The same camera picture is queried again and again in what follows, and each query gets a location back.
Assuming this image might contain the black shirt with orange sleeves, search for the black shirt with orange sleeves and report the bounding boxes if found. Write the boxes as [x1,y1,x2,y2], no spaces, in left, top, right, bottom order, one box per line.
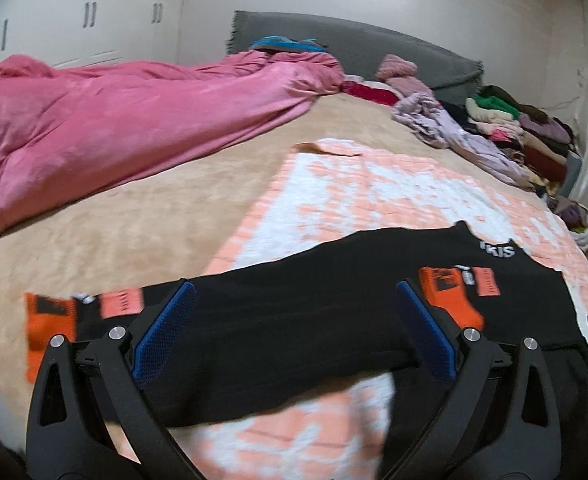
[24,220,588,480]

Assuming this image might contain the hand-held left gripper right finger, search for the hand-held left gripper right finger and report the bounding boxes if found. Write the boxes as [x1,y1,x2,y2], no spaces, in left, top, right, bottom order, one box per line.
[379,280,567,480]

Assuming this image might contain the pink duvet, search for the pink duvet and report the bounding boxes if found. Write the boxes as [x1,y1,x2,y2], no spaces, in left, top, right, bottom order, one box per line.
[0,50,347,243]

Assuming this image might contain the pink knitted garment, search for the pink knitted garment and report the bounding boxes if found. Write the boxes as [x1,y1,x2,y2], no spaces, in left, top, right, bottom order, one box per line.
[374,54,419,83]

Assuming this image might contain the blue cloth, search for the blue cloth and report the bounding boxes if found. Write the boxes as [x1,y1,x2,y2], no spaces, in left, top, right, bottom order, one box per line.
[250,35,325,54]

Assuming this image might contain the mauve knitted garment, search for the mauve knitted garment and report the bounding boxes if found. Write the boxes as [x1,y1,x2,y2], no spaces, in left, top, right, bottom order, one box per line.
[384,76,432,98]

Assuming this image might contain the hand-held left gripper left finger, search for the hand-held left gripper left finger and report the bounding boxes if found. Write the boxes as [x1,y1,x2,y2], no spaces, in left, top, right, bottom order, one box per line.
[24,280,209,480]

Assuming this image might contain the lilac crumpled garment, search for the lilac crumpled garment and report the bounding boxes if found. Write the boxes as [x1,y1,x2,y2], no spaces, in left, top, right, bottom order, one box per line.
[391,92,535,188]

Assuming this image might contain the red cloth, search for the red cloth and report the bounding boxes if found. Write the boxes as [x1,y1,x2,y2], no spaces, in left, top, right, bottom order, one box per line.
[341,80,399,107]

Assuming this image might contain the peach and white patterned blanket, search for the peach and white patterned blanket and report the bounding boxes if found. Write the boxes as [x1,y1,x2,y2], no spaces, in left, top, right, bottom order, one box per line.
[201,137,588,480]

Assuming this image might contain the pile of folded clothes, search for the pile of folded clothes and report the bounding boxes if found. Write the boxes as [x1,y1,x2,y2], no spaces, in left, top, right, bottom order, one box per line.
[454,85,588,236]

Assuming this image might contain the white wardrobe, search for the white wardrobe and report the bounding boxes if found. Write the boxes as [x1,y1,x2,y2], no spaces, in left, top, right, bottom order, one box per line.
[0,0,185,86]

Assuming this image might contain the grey headboard cover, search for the grey headboard cover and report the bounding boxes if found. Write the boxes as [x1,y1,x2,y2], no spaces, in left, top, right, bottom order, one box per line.
[226,10,485,106]

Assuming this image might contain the bed with beige sheet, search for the bed with beige sheet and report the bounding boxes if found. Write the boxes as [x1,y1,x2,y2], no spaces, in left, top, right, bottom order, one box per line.
[0,80,588,480]

